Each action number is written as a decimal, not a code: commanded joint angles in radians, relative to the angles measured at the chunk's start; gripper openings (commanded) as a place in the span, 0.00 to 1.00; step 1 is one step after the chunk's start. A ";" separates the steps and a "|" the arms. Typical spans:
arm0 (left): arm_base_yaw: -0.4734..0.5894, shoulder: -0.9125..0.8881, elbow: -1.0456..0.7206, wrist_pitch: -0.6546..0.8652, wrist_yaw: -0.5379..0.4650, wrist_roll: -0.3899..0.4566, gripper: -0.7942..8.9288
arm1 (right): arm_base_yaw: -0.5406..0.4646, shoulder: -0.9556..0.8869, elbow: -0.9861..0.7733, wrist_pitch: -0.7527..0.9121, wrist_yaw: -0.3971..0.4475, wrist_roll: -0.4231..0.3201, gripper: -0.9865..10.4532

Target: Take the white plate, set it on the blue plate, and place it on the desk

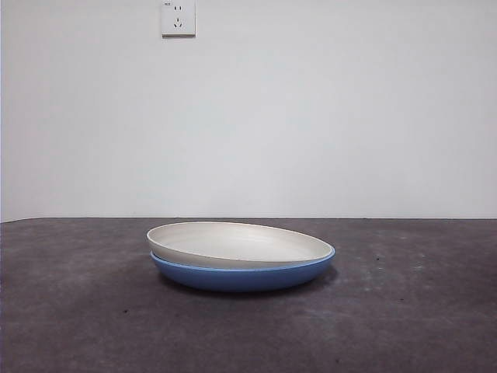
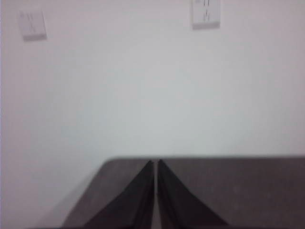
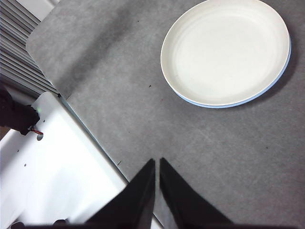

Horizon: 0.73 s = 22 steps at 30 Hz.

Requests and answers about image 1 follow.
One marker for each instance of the white wall socket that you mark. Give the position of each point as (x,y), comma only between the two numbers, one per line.
(178,19)

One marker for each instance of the white round plate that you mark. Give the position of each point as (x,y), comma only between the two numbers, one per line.
(240,242)

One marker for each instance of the blue round plate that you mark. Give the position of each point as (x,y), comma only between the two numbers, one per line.
(240,277)

